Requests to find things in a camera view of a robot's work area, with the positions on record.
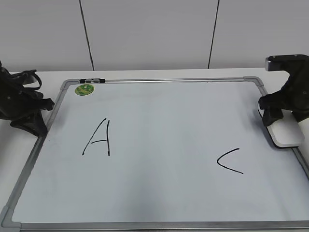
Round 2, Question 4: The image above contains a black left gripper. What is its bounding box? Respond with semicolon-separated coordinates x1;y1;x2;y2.
0;66;55;137

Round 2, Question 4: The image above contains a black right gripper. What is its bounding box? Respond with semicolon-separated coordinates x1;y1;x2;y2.
258;63;309;127

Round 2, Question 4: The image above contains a white whiteboard eraser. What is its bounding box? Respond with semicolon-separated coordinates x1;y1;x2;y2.
259;110;305;149

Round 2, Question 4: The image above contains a green round magnet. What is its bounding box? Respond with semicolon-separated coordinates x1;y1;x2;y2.
74;84;95;96

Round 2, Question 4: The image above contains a black marker clip holder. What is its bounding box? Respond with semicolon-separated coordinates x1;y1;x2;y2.
79;78;105;84

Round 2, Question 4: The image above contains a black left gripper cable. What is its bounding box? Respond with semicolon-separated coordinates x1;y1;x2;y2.
8;70;43;92

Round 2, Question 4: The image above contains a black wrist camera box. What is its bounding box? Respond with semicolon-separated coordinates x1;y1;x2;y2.
265;54;309;72

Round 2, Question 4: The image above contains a white board with grey frame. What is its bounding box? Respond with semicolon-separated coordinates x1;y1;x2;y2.
0;77;309;232

